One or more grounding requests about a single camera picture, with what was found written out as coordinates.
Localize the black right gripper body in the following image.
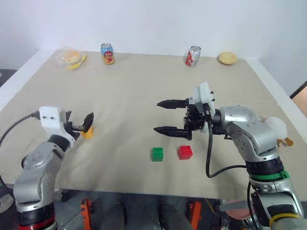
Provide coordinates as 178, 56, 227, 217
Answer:
183, 97, 212, 141

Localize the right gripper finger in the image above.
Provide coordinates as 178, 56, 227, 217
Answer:
156, 98, 190, 110
153, 126, 194, 141

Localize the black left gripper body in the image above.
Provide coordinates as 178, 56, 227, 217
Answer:
63, 121, 82, 141

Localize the yellow toy cube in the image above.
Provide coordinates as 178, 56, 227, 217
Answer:
81, 126, 95, 139

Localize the red toy cube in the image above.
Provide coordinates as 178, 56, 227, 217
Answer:
177, 145, 194, 161

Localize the green toy cube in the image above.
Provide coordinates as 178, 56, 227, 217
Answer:
151, 147, 165, 162

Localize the beige table mat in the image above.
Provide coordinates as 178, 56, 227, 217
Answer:
0, 49, 298, 200

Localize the red and white drink can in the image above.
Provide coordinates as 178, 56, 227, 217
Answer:
184, 46, 201, 68

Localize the burger in plastic bag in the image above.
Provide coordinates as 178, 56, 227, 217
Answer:
55, 46, 87, 71

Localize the blue and orange drink can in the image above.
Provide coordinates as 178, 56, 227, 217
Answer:
100, 43, 116, 66

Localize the round yellow pastry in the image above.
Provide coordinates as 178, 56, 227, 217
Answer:
217, 52, 239, 66

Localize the white and orange toy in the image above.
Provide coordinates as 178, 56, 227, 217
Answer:
258, 115, 295, 148

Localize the pink round dish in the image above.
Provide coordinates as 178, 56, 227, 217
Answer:
219, 200, 253, 220

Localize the brown wooden board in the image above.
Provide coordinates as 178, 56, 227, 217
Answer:
289, 80, 307, 113

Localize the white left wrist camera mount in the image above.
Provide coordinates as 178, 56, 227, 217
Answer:
38, 106, 75, 146

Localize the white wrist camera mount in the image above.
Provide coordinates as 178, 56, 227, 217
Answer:
38, 106, 75, 146
193, 81, 216, 133

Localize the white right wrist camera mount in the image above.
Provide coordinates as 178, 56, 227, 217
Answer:
193, 81, 216, 133

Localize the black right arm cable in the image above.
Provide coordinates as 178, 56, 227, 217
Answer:
203, 109, 249, 179

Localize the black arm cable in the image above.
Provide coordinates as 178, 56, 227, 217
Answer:
203, 109, 249, 179
0, 112, 40, 147

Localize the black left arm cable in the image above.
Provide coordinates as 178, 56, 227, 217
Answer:
0, 112, 40, 147

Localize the orange metal bracket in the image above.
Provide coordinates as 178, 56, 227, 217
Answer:
80, 197, 93, 230
189, 201, 202, 228

